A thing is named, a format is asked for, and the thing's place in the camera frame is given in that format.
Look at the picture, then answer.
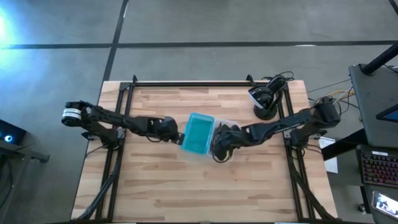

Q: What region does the black device with blue light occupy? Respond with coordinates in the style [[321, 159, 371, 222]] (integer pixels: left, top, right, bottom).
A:
[[0, 119, 28, 146]]

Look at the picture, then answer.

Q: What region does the black aluminium frame rail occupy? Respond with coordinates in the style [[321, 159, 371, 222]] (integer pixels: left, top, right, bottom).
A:
[[279, 86, 304, 220], [107, 83, 135, 220], [95, 82, 126, 220], [284, 82, 315, 220]]

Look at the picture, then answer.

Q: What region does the smartphone with lit screen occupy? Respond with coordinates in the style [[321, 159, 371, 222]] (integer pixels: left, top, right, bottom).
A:
[[371, 190, 398, 219]]

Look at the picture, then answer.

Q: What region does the black metal stand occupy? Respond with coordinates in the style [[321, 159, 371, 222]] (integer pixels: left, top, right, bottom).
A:
[[0, 139, 51, 164]]

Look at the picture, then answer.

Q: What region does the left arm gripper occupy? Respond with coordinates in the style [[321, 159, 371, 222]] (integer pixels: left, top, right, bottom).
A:
[[161, 116, 185, 146]]

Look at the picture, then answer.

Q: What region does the black aluminium frame crossbar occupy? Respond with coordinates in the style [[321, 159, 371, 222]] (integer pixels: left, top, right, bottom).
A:
[[119, 74, 289, 88]]

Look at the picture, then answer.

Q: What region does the black camera on round stand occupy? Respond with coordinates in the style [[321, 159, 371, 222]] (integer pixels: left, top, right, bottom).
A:
[[248, 75, 287, 121]]

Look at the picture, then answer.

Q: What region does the tablet with blue screen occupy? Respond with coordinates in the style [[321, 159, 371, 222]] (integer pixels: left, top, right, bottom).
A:
[[375, 103, 398, 123]]

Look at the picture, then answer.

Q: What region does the black cable bundle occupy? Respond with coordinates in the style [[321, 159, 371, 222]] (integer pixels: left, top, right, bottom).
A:
[[260, 70, 295, 82]]

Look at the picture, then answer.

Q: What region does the white paper sheet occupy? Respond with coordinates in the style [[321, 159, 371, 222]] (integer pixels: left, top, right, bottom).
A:
[[317, 136, 339, 174]]

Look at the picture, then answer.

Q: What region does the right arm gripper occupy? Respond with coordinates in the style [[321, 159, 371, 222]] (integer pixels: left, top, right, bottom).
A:
[[212, 126, 248, 161]]

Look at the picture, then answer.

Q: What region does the blue translucent box lid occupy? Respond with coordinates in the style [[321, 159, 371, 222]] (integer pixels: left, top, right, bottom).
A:
[[180, 112, 216, 156]]

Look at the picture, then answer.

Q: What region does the black pole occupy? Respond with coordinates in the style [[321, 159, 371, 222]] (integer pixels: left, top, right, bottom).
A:
[[361, 42, 398, 76]]

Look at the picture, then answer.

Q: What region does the backlit black keyboard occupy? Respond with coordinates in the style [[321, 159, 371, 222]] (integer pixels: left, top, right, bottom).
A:
[[355, 144, 398, 189]]

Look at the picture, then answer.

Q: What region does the clear plastic supply box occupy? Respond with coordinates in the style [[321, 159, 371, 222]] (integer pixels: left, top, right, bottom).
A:
[[207, 118, 242, 158]]

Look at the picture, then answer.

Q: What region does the black diagonal frame strut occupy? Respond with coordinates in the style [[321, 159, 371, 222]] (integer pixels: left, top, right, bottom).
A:
[[289, 161, 332, 221], [74, 155, 123, 221]]

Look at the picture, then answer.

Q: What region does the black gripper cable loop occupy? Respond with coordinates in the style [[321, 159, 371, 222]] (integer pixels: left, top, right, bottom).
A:
[[213, 152, 234, 164]]

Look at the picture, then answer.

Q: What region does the dark grey desk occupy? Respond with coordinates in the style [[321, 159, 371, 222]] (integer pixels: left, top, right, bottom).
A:
[[348, 63, 398, 149]]

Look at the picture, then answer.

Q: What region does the black desk beam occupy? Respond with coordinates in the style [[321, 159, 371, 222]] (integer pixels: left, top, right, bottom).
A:
[[321, 128, 368, 162]]

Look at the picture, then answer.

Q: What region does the yellow cable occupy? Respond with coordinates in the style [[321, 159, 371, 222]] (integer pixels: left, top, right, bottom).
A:
[[313, 89, 355, 110]]

